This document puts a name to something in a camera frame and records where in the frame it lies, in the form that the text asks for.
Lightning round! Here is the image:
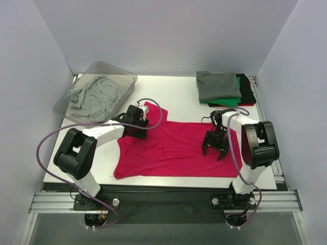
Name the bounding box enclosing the pink t-shirt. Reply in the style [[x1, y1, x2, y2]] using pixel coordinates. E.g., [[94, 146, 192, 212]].
[[113, 102, 242, 179]]

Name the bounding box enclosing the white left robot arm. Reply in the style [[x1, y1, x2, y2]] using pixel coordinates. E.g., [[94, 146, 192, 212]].
[[54, 105, 149, 210]]

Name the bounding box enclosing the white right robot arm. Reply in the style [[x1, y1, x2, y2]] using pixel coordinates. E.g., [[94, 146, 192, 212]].
[[201, 107, 279, 208]]

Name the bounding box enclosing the folded green t-shirt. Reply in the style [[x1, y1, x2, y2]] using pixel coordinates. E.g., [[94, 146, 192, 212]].
[[196, 73, 242, 106]]

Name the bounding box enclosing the clear plastic bin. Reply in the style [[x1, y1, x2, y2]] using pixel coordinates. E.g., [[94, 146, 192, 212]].
[[54, 62, 137, 124]]

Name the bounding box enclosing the crumpled light grey t-shirt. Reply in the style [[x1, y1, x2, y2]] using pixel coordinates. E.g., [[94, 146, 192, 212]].
[[69, 74, 127, 124]]

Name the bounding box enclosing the folded black t-shirt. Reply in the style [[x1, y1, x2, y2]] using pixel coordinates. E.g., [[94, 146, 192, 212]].
[[205, 73, 256, 107]]

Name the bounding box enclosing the folded dark grey t-shirt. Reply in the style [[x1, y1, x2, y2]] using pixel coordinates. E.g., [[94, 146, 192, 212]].
[[196, 71, 241, 103]]

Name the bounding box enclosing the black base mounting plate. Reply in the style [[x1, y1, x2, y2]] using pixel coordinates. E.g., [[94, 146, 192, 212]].
[[79, 191, 254, 226]]

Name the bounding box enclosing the aluminium front frame rail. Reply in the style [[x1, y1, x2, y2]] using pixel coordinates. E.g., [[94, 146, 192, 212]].
[[29, 191, 302, 213]]

